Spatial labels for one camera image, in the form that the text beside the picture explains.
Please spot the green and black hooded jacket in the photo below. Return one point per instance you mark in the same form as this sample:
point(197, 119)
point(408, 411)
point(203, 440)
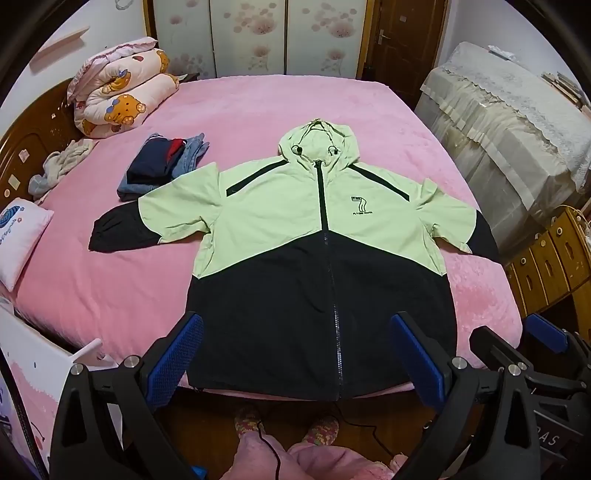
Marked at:
point(277, 207)

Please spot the stack of wooden pieces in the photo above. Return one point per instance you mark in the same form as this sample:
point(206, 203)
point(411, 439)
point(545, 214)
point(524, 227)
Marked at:
point(563, 87)

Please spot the cream covered furniture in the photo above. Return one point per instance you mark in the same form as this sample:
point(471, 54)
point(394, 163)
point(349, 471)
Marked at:
point(485, 147)

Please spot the folded bear print quilt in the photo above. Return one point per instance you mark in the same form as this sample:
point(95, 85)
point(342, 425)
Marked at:
point(120, 97)

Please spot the white and pink bedside furniture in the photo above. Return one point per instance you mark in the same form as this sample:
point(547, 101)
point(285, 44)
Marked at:
point(32, 369)

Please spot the beige crumpled cloth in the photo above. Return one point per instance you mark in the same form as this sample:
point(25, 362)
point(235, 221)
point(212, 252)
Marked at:
point(69, 154)

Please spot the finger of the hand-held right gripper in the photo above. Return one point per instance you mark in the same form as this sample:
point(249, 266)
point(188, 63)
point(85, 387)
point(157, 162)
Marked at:
point(489, 344)
point(547, 332)

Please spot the brown wooden door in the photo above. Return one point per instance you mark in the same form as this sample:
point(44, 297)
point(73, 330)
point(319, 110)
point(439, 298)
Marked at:
point(406, 37)

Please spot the grey crumpled cloth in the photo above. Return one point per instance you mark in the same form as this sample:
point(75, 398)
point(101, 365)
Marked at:
point(41, 184)

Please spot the pink fluffy bed blanket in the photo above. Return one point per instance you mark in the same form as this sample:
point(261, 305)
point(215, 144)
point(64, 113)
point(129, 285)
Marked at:
point(277, 106)

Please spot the brown wooden headboard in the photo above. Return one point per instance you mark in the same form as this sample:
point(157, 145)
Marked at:
point(27, 138)

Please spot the pale wall shelf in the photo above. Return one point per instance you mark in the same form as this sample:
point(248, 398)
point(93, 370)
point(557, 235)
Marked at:
point(60, 41)

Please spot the floral sliding door wardrobe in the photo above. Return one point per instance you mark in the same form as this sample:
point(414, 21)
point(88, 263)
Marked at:
point(249, 37)

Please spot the white pillow with blue print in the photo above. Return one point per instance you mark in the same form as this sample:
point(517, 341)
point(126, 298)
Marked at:
point(21, 240)

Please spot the colourful knitted slipper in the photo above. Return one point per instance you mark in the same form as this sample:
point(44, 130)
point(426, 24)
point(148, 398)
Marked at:
point(321, 430)
point(247, 421)

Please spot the small white object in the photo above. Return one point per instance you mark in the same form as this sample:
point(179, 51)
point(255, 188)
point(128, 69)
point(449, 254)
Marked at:
point(504, 50)

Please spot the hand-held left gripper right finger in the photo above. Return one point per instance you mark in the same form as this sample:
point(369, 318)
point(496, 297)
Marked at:
point(415, 360)

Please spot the folded blue jeans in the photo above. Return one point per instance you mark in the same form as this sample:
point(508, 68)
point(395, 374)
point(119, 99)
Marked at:
point(194, 150)

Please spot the yellow wooden drawer cabinet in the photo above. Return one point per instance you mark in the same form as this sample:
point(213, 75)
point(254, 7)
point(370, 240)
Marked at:
point(554, 258)

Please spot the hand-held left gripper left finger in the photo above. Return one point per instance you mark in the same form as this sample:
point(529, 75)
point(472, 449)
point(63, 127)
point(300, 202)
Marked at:
point(184, 355)

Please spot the cream lace cover cloth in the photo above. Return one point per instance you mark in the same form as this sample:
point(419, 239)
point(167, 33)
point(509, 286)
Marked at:
point(517, 87)

